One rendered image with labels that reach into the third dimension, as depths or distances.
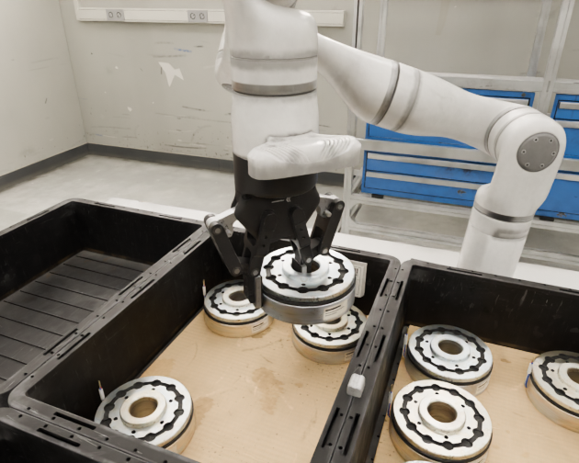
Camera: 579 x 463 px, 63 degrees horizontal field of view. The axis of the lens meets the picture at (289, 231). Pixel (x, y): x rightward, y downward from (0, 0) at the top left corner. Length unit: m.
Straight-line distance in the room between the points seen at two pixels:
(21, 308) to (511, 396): 0.70
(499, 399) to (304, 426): 0.24
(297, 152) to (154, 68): 3.57
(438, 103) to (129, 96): 3.54
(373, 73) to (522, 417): 0.46
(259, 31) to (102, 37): 3.79
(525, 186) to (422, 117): 0.19
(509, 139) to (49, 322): 0.72
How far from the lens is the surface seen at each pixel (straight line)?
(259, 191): 0.39
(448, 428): 0.54
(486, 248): 0.82
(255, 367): 0.63
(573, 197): 2.50
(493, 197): 0.78
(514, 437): 0.61
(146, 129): 4.07
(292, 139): 0.37
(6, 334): 0.79
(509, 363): 0.70
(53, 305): 0.82
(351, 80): 0.67
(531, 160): 0.76
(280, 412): 0.58
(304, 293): 0.45
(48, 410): 0.50
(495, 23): 3.16
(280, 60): 0.37
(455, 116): 0.75
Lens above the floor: 1.26
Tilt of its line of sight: 27 degrees down
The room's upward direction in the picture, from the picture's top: straight up
